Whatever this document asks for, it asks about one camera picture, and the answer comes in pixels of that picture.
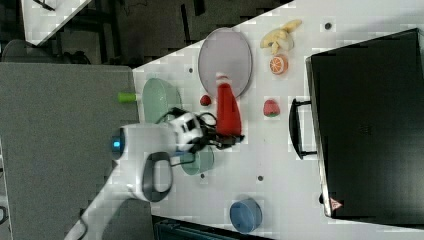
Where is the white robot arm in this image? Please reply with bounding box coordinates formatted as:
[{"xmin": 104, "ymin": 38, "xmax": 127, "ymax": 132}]
[{"xmin": 64, "ymin": 123, "xmax": 244, "ymax": 240}]

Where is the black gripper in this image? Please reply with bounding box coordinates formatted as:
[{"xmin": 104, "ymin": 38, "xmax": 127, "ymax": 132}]
[{"xmin": 191, "ymin": 132, "xmax": 245, "ymax": 153}]

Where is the red ketchup bottle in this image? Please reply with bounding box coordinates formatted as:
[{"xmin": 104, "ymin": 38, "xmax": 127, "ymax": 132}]
[{"xmin": 216, "ymin": 72, "xmax": 242, "ymax": 136}]

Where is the green perforated colander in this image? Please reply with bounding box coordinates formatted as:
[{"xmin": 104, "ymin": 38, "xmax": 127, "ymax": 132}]
[{"xmin": 142, "ymin": 78, "xmax": 182, "ymax": 123}]

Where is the green cucumber toy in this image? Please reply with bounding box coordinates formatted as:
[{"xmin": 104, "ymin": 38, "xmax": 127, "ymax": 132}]
[{"xmin": 118, "ymin": 92, "xmax": 137, "ymax": 103}]

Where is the orange slice toy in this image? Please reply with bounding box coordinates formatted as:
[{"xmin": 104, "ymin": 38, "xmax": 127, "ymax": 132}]
[{"xmin": 269, "ymin": 55, "xmax": 288, "ymax": 75}]

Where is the green cup with handle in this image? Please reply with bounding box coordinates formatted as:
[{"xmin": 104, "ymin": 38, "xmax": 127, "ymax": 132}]
[{"xmin": 180, "ymin": 146, "xmax": 214, "ymax": 175}]

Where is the peeled banana toy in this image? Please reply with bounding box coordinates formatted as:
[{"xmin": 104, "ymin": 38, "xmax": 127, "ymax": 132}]
[{"xmin": 260, "ymin": 19, "xmax": 302, "ymax": 55}]

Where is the grey oval plate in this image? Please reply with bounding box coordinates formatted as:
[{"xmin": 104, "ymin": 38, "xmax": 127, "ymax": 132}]
[{"xmin": 198, "ymin": 28, "xmax": 253, "ymax": 97}]

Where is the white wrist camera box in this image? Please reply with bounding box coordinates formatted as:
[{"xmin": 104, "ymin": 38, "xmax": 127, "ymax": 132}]
[{"xmin": 169, "ymin": 113, "xmax": 203, "ymax": 152}]

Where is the blue cup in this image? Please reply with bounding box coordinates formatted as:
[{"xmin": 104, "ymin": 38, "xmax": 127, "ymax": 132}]
[{"xmin": 230, "ymin": 198, "xmax": 263, "ymax": 234}]

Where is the red strawberry toy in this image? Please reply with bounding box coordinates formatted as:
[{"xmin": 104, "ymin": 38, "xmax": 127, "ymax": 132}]
[{"xmin": 263, "ymin": 99, "xmax": 280, "ymax": 117}]

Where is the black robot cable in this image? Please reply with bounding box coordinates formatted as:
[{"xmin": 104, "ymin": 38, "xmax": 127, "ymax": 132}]
[{"xmin": 156, "ymin": 107, "xmax": 218, "ymax": 168}]

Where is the small red tomato toy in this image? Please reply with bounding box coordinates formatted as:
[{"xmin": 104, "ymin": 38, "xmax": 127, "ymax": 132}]
[{"xmin": 199, "ymin": 95, "xmax": 212, "ymax": 106}]

